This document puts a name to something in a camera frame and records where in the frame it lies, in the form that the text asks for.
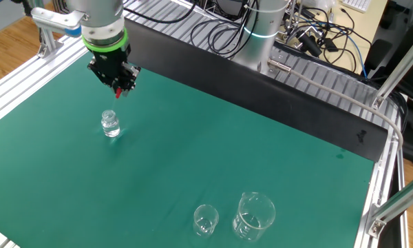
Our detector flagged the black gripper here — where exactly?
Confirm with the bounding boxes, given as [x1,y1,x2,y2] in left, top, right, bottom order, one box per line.
[87,46,141,99]

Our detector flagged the glass dropper with red bulb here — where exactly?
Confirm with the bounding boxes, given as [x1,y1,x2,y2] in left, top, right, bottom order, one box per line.
[112,87,123,113]

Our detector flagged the small clear glass bottle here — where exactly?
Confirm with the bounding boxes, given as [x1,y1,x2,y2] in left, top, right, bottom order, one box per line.
[100,109,121,138]

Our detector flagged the green table mat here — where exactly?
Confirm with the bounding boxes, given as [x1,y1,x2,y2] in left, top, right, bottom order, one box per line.
[0,51,376,248]

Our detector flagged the black table mat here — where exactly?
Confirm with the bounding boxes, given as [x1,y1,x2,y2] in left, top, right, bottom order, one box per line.
[123,19,390,163]

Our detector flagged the small glass beaker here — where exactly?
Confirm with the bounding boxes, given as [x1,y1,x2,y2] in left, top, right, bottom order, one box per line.
[192,204,220,239]

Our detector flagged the large glass beaker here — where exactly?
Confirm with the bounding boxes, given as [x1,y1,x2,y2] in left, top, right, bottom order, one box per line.
[231,192,277,242]

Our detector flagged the white computer keyboard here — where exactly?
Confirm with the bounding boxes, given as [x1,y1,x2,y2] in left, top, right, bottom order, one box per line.
[341,0,372,13]

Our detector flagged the beige desk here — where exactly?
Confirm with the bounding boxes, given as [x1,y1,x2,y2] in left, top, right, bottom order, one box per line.
[325,0,390,75]

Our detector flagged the aluminium frame post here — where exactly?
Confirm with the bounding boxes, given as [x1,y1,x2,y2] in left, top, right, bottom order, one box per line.
[366,178,413,239]
[36,25,65,59]
[370,26,413,110]

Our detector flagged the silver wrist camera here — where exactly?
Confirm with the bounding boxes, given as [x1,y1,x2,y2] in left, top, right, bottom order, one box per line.
[30,6,87,38]

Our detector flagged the aluminium table edge rail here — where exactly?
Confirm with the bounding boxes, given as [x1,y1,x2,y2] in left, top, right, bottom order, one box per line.
[353,99,410,248]
[0,34,90,130]

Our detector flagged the black coiled cables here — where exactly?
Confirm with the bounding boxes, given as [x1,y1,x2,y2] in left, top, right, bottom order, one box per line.
[189,0,262,59]

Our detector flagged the grey hose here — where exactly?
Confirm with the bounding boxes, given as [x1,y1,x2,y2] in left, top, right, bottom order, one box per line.
[267,58,405,154]

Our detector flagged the blue cable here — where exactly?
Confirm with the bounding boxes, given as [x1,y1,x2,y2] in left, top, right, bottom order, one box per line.
[297,15,369,79]

